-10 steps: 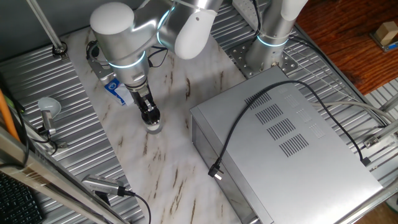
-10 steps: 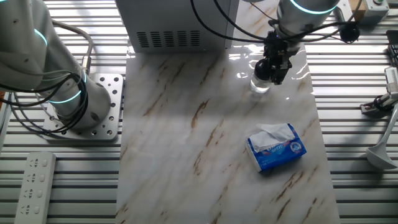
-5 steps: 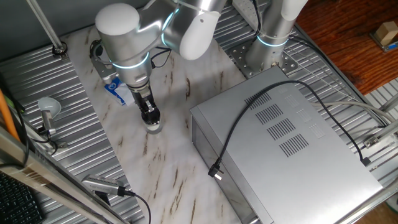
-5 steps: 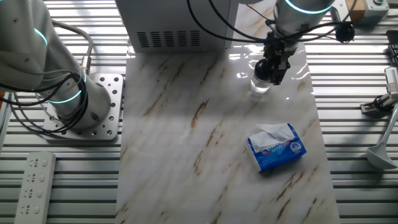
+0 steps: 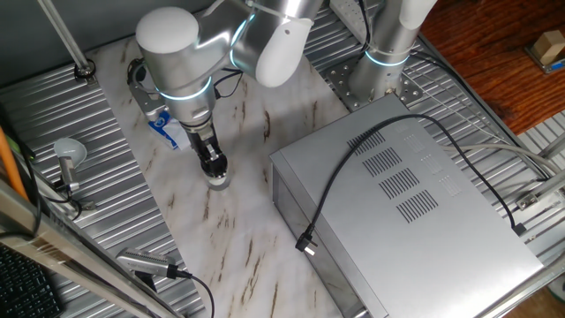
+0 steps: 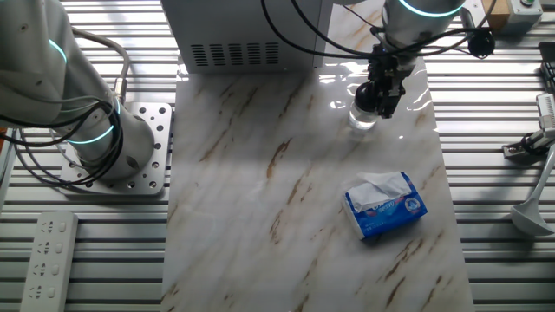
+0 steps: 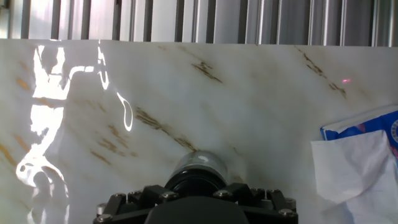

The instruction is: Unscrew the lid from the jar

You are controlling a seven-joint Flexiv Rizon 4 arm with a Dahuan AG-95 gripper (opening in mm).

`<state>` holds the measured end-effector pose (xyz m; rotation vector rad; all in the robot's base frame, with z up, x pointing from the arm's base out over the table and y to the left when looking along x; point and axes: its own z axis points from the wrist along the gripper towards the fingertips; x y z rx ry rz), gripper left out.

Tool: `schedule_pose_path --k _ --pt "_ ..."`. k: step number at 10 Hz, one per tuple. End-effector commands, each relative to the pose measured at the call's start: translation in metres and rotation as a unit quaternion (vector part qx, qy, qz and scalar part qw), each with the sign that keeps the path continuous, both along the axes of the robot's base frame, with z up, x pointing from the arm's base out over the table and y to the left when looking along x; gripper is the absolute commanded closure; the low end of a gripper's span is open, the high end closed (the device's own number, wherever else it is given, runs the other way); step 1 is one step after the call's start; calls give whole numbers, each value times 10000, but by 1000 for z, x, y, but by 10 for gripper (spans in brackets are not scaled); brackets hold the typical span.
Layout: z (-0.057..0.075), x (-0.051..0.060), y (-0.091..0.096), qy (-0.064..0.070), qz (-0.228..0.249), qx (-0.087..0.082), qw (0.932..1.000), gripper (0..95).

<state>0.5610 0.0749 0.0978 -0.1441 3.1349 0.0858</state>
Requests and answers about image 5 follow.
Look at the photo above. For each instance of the black jar lid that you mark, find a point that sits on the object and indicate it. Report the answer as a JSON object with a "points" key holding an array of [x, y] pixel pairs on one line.
{"points": [[214, 173]]}

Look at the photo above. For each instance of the clear glass jar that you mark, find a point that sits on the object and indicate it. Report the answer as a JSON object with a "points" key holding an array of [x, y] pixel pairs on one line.
{"points": [[219, 184]]}

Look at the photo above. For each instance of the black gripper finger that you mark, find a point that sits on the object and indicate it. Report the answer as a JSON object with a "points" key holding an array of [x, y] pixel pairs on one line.
{"points": [[209, 158], [223, 164]]}

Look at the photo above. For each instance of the metal pole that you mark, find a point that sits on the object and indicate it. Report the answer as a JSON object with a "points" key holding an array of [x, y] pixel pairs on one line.
{"points": [[66, 37]]}

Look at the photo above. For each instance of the silver depth camera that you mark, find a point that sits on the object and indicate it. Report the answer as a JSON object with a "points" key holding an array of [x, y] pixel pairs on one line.
{"points": [[141, 262]]}

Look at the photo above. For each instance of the aluminium rail bracket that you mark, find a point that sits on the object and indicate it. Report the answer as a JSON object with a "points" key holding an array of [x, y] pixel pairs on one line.
{"points": [[529, 201]]}

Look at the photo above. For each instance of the small wooden block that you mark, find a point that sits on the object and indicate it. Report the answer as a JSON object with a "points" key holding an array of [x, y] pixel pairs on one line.
{"points": [[549, 46]]}

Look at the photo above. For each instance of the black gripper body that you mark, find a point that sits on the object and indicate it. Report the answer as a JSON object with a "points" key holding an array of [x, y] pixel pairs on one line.
{"points": [[201, 139]]}

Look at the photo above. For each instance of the orange rod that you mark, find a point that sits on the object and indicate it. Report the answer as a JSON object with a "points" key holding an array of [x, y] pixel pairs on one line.
{"points": [[9, 163]]}

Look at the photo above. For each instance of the silver metal box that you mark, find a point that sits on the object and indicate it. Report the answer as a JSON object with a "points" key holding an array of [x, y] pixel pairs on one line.
{"points": [[419, 229]]}

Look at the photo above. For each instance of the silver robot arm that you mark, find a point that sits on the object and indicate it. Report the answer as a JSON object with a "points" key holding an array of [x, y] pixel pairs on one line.
{"points": [[181, 75]]}

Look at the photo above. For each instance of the aluminium frame bar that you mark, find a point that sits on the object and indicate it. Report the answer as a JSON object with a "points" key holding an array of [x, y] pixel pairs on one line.
{"points": [[44, 238]]}

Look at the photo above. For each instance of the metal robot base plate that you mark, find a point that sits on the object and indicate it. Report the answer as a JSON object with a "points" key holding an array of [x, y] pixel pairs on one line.
{"points": [[340, 84]]}

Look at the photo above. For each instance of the blue tissue pack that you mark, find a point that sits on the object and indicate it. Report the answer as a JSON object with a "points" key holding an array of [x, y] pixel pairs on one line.
{"points": [[167, 134]]}

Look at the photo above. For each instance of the white power strip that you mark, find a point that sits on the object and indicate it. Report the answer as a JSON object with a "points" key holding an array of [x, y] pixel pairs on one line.
{"points": [[348, 13]]}

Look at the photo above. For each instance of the wrist camera with metal bracket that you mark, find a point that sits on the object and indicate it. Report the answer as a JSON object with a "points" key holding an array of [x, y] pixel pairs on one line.
{"points": [[148, 103]]}

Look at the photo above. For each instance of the black keyboard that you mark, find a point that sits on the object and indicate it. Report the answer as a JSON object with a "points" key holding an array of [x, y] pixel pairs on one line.
{"points": [[22, 291]]}

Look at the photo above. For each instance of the small metal angle bracket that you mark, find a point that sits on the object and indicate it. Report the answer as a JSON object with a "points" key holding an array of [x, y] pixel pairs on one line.
{"points": [[88, 206]]}

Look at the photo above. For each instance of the white marble board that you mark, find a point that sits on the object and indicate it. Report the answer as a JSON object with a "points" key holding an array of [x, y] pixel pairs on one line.
{"points": [[229, 247]]}

